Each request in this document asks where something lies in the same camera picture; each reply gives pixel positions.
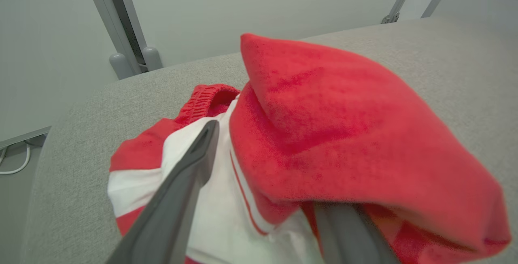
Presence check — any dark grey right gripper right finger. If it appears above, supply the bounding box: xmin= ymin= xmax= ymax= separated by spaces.
xmin=313 ymin=202 xmax=401 ymax=264

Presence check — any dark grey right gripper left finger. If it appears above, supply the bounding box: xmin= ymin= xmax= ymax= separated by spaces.
xmin=106 ymin=119 xmax=221 ymax=264

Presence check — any red cloth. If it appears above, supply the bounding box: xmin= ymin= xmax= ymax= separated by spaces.
xmin=107 ymin=33 xmax=513 ymax=264

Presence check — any grey fabric sofa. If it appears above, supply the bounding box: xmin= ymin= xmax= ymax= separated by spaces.
xmin=19 ymin=16 xmax=518 ymax=264

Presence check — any short grey partition foot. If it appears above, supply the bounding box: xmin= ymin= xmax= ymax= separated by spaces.
xmin=109 ymin=52 xmax=134 ymax=81
xmin=142 ymin=46 xmax=164 ymax=72

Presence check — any wide white partition panel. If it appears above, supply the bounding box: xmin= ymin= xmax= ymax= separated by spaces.
xmin=0 ymin=0 xmax=140 ymax=150

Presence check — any white coiled cable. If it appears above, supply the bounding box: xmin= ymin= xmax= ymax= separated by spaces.
xmin=0 ymin=144 xmax=32 ymax=175

